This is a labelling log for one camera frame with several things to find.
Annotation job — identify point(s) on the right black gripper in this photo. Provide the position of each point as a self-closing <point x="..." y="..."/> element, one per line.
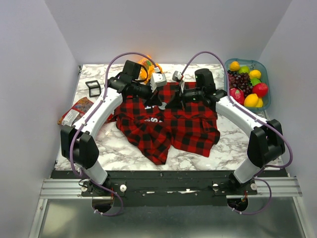
<point x="176" y="103"/>

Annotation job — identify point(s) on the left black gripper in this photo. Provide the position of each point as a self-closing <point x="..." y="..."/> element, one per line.
<point x="153" y="98"/>

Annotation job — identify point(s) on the red black plaid shirt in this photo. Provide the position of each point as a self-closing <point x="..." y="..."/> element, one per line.
<point x="153" y="130"/>

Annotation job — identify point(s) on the black square frame brooch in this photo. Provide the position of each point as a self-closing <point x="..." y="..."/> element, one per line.
<point x="94" y="88"/>

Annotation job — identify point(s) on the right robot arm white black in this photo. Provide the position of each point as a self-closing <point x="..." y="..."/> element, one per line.
<point x="265" y="137"/>

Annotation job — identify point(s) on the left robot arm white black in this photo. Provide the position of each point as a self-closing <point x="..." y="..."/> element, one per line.
<point x="78" y="140"/>

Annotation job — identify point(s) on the orange snack bag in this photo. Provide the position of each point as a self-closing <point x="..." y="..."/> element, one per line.
<point x="147" y="69"/>

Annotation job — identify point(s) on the red toy dragon fruit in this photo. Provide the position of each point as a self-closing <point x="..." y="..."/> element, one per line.
<point x="238" y="95"/>

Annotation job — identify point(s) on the dark purple toy grapes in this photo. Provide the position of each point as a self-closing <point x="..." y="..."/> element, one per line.
<point x="239" y="80"/>

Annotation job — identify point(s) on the orange yellow toy fruit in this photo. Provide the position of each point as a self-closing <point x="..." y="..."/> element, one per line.
<point x="234" y="66"/>

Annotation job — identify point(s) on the front yellow toy lemon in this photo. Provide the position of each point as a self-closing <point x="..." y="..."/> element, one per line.
<point x="253" y="101"/>

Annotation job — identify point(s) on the yellow toy lemon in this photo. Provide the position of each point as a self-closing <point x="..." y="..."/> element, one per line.
<point x="253" y="101"/>
<point x="255" y="74"/>

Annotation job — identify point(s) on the green toy fruit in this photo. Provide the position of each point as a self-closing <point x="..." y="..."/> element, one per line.
<point x="244" y="69"/>

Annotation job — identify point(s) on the red snack bag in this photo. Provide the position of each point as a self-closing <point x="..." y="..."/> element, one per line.
<point x="75" y="112"/>

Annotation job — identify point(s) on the teal plastic fruit bin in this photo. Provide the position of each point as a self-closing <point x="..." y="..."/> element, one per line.
<point x="253" y="64"/>

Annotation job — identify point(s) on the red toy apple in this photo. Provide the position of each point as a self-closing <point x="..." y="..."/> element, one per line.
<point x="260" y="89"/>

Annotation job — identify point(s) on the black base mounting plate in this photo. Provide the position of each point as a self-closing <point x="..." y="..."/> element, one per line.
<point x="169" y="188"/>

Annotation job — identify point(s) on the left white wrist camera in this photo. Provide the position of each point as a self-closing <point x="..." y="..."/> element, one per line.
<point x="157" y="80"/>

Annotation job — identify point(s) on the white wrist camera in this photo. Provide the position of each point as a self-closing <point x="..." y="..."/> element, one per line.
<point x="157" y="80"/>
<point x="178" y="77"/>

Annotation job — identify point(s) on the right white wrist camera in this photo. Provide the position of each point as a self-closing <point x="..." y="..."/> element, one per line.
<point x="178" y="77"/>

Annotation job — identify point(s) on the aluminium rail frame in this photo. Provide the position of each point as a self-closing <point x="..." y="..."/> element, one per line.
<point x="260" y="218"/>

